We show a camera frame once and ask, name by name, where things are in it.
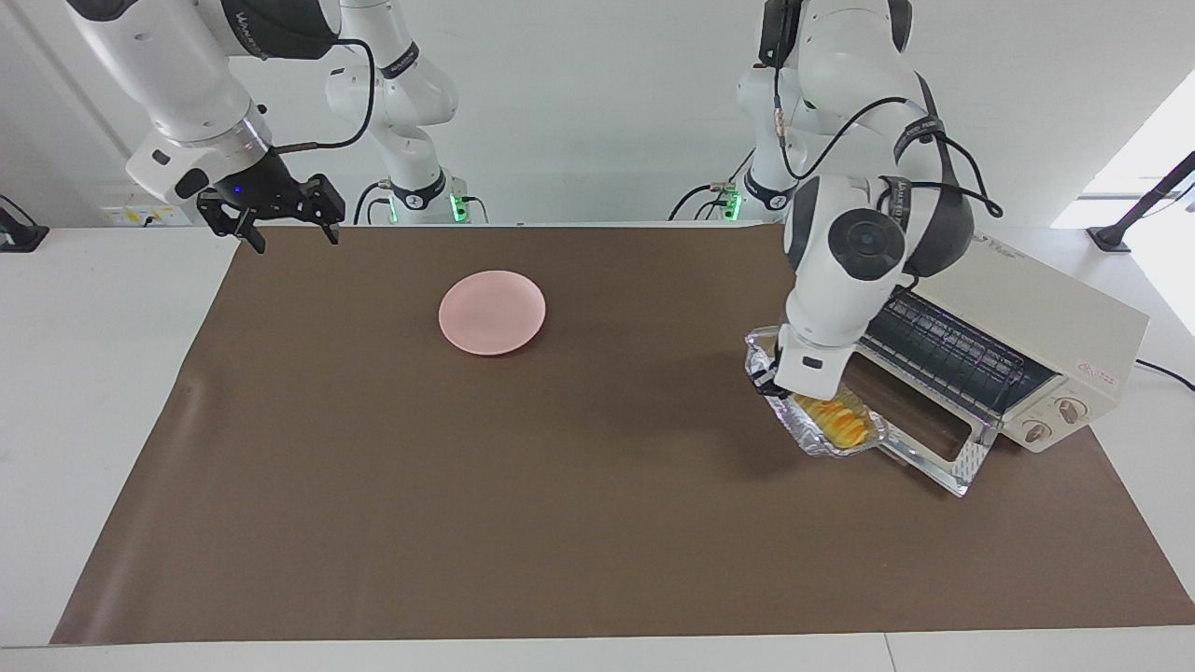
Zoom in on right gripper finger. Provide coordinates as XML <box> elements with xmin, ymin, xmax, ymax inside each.
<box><xmin>313</xmin><ymin>175</ymin><xmax>346</xmax><ymax>245</ymax></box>
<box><xmin>222</xmin><ymin>210</ymin><xmax>268</xmax><ymax>255</ymax></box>

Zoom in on aluminium foil tray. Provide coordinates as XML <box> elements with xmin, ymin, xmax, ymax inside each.
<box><xmin>744</xmin><ymin>327</ymin><xmax>890</xmax><ymax>460</ymax></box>

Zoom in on sliced golden bread loaf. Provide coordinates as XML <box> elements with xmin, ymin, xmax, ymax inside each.
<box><xmin>794</xmin><ymin>390</ymin><xmax>880</xmax><ymax>449</ymax></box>

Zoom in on glass oven door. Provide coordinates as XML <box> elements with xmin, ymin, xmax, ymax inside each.
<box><xmin>836</xmin><ymin>355</ymin><xmax>1002</xmax><ymax>497</ymax></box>

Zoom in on cream toaster oven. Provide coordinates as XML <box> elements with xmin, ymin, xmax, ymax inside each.
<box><xmin>859</xmin><ymin>231</ymin><xmax>1151</xmax><ymax>455</ymax></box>

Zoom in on pink round plate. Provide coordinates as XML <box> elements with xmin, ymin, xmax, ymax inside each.
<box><xmin>438</xmin><ymin>270</ymin><xmax>547</xmax><ymax>357</ymax></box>

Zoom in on black table clamp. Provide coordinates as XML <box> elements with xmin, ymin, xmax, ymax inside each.
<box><xmin>0</xmin><ymin>194</ymin><xmax>49</xmax><ymax>253</ymax></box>

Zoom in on brown table mat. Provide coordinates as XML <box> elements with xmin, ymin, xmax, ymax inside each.
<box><xmin>49</xmin><ymin>222</ymin><xmax>1195</xmax><ymax>647</ymax></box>

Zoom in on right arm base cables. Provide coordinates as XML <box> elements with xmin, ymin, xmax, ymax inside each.
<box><xmin>353</xmin><ymin>180</ymin><xmax>491</xmax><ymax>225</ymax></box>

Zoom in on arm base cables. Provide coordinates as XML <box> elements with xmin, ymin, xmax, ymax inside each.
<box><xmin>353</xmin><ymin>180</ymin><xmax>491</xmax><ymax>225</ymax></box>
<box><xmin>668</xmin><ymin>145</ymin><xmax>755</xmax><ymax>223</ymax></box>

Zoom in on white wall socket box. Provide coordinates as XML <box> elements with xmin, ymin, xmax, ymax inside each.
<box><xmin>101</xmin><ymin>180</ymin><xmax>202</xmax><ymax>227</ymax></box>

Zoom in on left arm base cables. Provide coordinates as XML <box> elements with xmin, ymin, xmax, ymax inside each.
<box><xmin>668</xmin><ymin>145</ymin><xmax>755</xmax><ymax>223</ymax></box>

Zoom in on oven wire rack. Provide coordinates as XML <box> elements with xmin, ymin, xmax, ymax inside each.
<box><xmin>859</xmin><ymin>289</ymin><xmax>1058</xmax><ymax>421</ymax></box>

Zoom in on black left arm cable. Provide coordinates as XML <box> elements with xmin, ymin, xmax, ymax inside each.
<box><xmin>771</xmin><ymin>0</ymin><xmax>1005</xmax><ymax>220</ymax></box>

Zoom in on black oven power cord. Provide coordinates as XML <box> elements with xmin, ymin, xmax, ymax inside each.
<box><xmin>1134</xmin><ymin>359</ymin><xmax>1195</xmax><ymax>393</ymax></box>

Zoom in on black camera stand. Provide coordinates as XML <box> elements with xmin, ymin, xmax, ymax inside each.
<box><xmin>1088</xmin><ymin>151</ymin><xmax>1195</xmax><ymax>253</ymax></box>

